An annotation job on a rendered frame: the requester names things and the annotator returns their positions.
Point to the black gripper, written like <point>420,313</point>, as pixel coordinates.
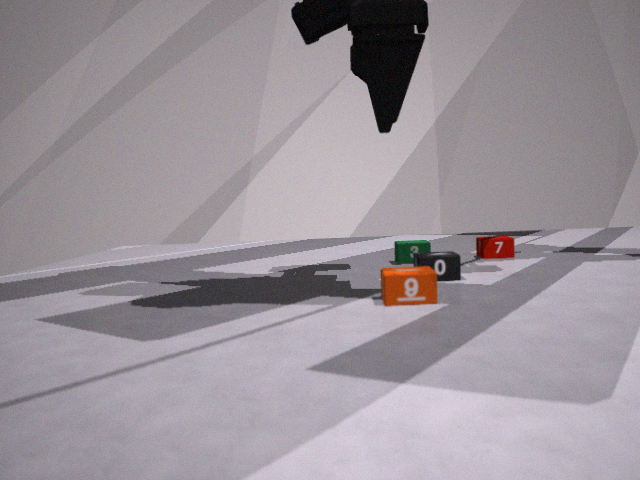
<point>385,51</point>

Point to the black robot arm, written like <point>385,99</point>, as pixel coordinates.
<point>316,18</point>

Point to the red block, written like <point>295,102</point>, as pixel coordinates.
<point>495,247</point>

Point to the orange block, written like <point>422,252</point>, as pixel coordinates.
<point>409,286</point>

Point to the green block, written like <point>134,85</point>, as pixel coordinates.
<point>404,250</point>

